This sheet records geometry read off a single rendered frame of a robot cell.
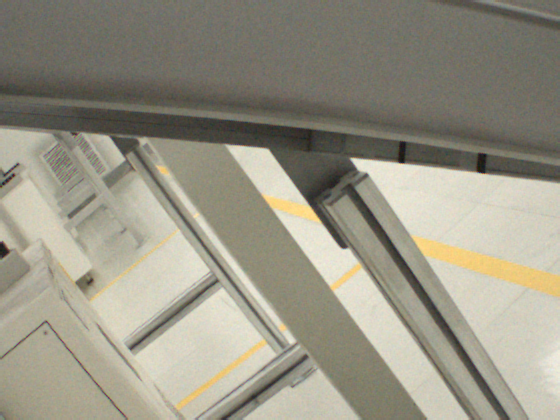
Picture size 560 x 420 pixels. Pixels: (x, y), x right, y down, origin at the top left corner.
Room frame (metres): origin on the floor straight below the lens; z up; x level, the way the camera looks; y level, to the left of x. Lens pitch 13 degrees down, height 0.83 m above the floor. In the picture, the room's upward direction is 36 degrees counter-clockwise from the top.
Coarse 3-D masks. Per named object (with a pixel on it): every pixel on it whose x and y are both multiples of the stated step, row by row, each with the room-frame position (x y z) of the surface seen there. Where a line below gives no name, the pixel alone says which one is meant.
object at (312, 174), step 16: (288, 160) 0.82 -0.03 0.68; (304, 160) 0.82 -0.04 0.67; (320, 160) 0.82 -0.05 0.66; (336, 160) 0.83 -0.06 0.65; (288, 176) 0.82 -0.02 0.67; (304, 176) 0.82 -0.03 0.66; (320, 176) 0.82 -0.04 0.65; (336, 176) 0.82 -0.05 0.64; (304, 192) 0.82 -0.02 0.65; (320, 192) 0.82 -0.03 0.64; (336, 240) 0.82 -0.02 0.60
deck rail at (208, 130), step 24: (0, 120) 0.73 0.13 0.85; (24, 120) 0.74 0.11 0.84; (48, 120) 0.74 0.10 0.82; (72, 120) 0.74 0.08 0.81; (96, 120) 0.74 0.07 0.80; (120, 120) 0.75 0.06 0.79; (144, 120) 0.75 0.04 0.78; (168, 120) 0.75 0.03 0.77; (192, 120) 0.75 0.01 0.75; (216, 120) 0.76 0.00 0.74; (240, 144) 0.76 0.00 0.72; (264, 144) 0.76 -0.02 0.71; (288, 144) 0.76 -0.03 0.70
